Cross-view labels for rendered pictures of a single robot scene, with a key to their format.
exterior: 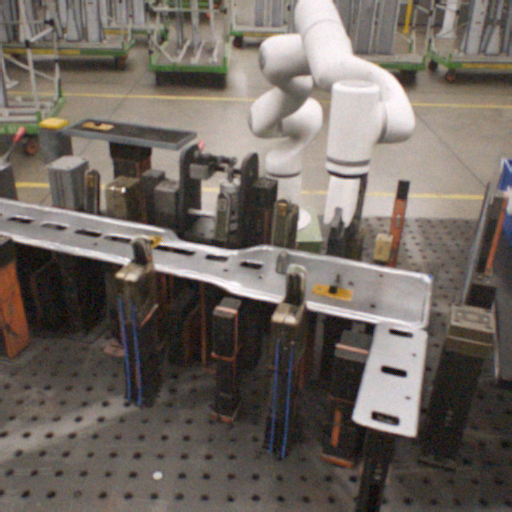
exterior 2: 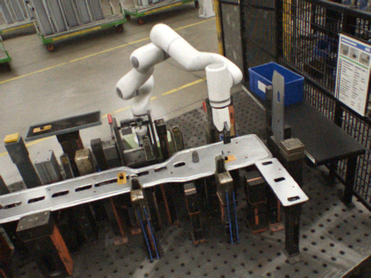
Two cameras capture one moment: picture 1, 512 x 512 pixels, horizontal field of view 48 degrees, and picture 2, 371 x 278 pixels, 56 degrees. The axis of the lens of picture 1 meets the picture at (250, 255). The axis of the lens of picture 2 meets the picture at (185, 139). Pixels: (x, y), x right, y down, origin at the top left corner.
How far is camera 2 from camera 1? 57 cm
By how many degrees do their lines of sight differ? 22
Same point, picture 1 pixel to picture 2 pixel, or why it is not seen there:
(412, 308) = (261, 150)
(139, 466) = not seen: outside the picture
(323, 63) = (189, 59)
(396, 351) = (272, 171)
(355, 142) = (225, 91)
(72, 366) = (106, 260)
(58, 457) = not seen: outside the picture
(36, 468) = not seen: outside the picture
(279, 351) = (227, 196)
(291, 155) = (146, 102)
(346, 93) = (217, 72)
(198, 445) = (200, 258)
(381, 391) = (282, 189)
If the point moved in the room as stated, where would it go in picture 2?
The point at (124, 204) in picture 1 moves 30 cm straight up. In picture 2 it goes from (90, 164) to (69, 106)
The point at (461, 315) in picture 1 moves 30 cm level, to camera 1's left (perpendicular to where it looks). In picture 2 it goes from (288, 144) to (231, 173)
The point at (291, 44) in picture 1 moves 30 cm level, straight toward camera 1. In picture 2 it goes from (148, 51) to (177, 67)
